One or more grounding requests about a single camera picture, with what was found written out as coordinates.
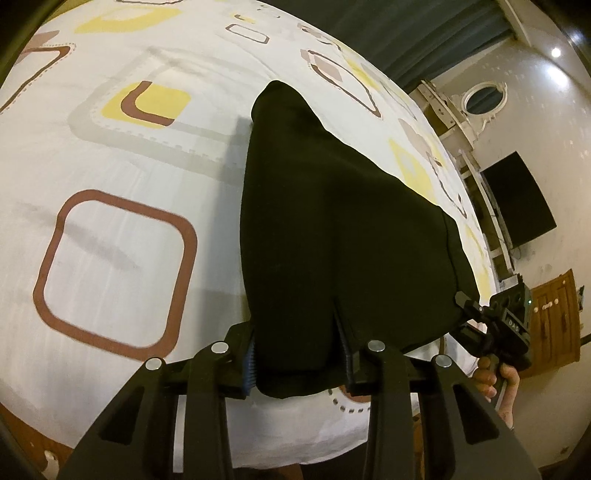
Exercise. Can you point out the printed bed sheet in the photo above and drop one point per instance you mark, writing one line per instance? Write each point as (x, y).
(115, 258)

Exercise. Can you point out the person's right hand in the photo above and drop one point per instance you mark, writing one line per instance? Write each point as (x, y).
(485, 376)

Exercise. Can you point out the black wall television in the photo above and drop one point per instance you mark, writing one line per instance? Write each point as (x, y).
(519, 203)

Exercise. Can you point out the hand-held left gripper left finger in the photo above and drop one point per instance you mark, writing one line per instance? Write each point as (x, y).
(250, 369)

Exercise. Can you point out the black pants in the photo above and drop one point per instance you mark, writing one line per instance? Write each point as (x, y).
(332, 230)

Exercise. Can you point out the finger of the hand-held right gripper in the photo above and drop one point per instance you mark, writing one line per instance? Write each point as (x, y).
(471, 307)
(478, 339)

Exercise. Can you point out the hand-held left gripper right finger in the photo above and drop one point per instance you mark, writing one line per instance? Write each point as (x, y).
(346, 355)

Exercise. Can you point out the wooden door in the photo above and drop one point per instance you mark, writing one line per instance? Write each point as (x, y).
(556, 318)

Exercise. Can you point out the dark curtain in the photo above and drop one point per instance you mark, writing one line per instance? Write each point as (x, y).
(415, 37)

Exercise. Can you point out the round white-framed mirror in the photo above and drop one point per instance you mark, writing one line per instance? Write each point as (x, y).
(485, 98)

